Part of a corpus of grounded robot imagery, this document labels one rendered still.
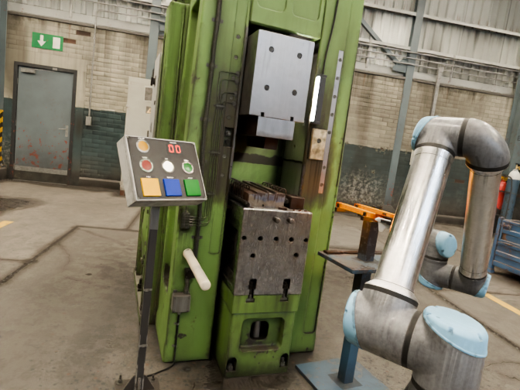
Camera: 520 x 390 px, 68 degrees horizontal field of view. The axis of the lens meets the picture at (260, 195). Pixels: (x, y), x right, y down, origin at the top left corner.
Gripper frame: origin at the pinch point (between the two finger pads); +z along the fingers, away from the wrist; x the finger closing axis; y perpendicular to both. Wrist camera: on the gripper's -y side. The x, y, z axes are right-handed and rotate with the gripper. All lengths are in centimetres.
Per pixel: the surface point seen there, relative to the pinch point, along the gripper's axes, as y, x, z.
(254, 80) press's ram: -56, -53, 43
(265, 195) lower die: -1, -40, 42
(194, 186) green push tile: -4, -80, 29
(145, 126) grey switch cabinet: -31, -28, 585
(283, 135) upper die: -32, -34, 42
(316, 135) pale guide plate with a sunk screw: -35, -9, 52
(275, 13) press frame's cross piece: -93, -41, 56
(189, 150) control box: -19, -82, 39
